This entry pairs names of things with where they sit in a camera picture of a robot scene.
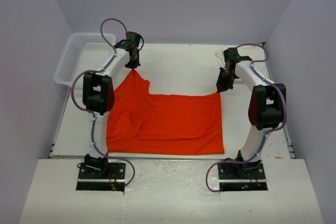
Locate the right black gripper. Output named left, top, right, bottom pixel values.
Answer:
left=216, top=68, right=237, bottom=94

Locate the orange t-shirt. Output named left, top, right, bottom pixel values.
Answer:
left=106, top=70, right=225, bottom=155

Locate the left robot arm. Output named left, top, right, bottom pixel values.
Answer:
left=82, top=31, right=143, bottom=178

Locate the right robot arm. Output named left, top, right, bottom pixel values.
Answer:
left=216, top=46, right=287, bottom=178

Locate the folded white t-shirt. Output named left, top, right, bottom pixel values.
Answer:
left=215, top=47, right=226, bottom=68

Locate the white plastic basket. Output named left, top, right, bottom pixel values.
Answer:
left=54, top=33, right=113, bottom=87

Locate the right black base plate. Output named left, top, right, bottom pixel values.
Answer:
left=217, top=161, right=268, bottom=192

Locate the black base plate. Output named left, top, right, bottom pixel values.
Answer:
left=217, top=161, right=268, bottom=192
left=76, top=163, right=126, bottom=192

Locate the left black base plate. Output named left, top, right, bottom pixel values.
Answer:
left=76, top=163, right=126, bottom=192

